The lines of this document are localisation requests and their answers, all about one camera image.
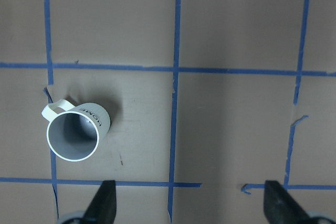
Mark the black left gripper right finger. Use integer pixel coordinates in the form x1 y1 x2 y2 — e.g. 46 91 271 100
263 180 310 224

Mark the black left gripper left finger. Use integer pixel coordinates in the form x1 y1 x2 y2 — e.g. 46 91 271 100
81 180 117 224

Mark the white HOME mug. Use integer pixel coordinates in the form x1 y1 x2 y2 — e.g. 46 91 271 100
41 99 111 162

